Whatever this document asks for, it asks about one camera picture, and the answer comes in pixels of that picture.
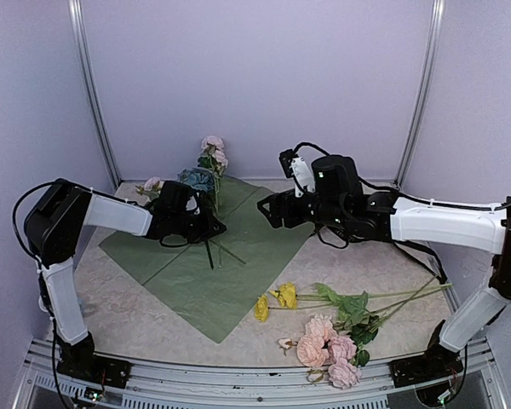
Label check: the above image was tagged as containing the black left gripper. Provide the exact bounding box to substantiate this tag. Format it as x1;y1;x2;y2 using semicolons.
171;206;227;244

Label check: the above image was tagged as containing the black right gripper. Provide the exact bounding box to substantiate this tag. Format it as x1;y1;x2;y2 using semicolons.
256;188;348;229

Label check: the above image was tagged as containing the blue fake flower stem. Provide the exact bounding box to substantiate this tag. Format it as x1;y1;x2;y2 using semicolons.
178;167;215;269

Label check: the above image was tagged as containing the green pink wrapping paper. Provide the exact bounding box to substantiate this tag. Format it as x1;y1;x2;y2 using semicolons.
100;177;313;343

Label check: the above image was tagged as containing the small pink bud stem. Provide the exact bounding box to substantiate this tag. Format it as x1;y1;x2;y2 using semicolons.
136;135;228;248

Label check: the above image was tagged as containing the yellow fake flower stem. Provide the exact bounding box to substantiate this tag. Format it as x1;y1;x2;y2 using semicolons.
253;280;452;325

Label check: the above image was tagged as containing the pink rose stem bunch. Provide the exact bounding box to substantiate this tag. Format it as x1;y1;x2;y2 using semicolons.
277;280;452;389

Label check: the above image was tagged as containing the black printed ribbon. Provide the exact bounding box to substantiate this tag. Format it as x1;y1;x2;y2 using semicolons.
313;225;449;285

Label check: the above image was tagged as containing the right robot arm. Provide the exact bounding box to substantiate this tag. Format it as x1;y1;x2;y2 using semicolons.
257;150;511;378

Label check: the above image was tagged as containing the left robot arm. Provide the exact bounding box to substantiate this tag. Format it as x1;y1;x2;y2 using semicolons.
14;178;227;379

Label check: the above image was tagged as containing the aluminium front rail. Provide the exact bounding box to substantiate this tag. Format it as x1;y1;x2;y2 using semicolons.
12;338;508;409

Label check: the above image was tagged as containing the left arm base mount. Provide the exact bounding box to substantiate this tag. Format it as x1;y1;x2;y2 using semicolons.
57;355;132;389

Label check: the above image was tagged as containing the aluminium frame post left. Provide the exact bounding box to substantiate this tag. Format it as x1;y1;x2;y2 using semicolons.
68;0;122;189

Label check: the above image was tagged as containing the aluminium frame post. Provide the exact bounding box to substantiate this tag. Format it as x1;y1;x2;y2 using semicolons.
394;0;445;188
68;0;122;189

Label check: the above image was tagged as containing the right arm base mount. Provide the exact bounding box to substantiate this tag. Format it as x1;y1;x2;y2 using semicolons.
389;346;464;388

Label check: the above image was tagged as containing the aluminium frame post right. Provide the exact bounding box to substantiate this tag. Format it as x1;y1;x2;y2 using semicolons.
394;0;445;188

